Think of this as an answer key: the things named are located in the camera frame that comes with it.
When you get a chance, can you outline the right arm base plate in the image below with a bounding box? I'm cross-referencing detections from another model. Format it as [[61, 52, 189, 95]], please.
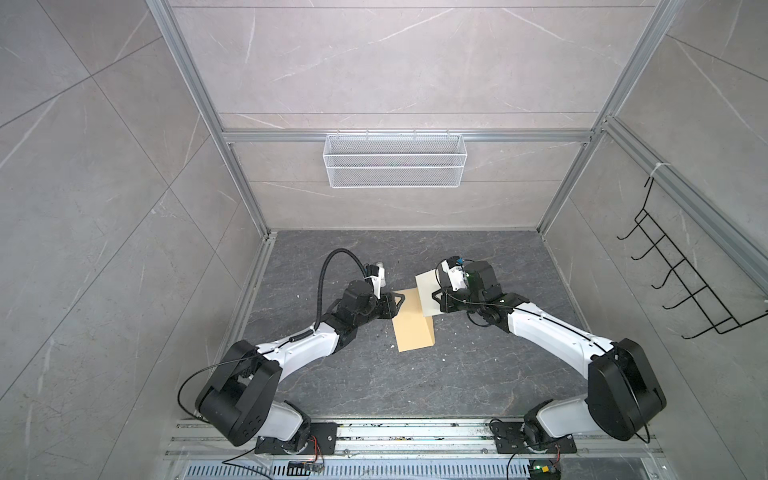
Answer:
[[488, 418, 577, 454]]

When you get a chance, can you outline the white wire mesh basket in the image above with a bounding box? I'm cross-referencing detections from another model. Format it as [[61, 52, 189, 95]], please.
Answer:
[[323, 133, 468, 189]]

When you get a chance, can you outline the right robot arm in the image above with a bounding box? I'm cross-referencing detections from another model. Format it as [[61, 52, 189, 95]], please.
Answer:
[[430, 256, 667, 451]]

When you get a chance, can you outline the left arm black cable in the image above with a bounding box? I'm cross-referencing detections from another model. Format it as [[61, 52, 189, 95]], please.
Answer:
[[176, 248, 368, 421]]

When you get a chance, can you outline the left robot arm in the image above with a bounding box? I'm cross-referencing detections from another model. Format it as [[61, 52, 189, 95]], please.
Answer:
[[195, 280, 405, 452]]

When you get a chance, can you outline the tan bordered letter paper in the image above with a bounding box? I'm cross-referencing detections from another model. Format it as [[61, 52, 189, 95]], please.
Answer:
[[415, 269, 442, 317]]

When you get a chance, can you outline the yellow kraft envelope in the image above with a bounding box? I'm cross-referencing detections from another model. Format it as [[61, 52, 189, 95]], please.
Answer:
[[392, 288, 435, 352]]

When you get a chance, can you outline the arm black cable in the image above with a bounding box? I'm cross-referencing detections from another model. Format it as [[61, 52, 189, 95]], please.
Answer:
[[176, 248, 368, 421], [433, 257, 652, 445]]

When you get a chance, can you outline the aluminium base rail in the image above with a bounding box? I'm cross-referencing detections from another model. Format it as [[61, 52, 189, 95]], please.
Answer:
[[161, 417, 675, 479]]

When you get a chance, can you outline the black wire hook rack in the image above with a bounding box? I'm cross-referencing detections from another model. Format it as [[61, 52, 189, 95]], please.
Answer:
[[616, 177, 767, 341]]

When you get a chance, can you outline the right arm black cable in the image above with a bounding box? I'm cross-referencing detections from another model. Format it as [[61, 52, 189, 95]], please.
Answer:
[[433, 257, 652, 445]]

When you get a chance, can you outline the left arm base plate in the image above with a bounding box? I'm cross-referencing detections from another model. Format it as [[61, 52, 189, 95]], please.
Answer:
[[255, 422, 339, 456]]

